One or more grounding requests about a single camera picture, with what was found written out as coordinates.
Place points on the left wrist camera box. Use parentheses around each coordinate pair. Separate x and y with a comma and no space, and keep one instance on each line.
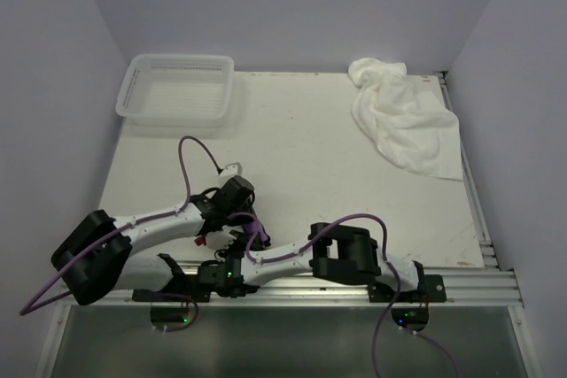
(228,172)

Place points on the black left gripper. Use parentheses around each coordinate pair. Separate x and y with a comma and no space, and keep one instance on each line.
(247,206)

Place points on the purple and black towel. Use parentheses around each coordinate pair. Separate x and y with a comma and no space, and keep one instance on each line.
(261,239)

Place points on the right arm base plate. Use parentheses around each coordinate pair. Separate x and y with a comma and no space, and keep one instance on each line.
(431,289)

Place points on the white plastic basket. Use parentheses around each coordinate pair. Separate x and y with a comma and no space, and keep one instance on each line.
(175,90)

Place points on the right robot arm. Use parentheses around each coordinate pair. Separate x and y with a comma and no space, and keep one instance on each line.
(340,254)

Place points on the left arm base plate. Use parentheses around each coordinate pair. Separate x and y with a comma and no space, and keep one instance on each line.
(180,289)

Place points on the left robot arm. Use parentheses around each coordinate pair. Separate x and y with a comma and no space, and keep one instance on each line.
(104,254)

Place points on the aluminium mounting rail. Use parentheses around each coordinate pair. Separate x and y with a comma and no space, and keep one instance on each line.
(463,287)

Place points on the white towel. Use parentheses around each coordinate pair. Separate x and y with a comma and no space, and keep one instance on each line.
(409,127)

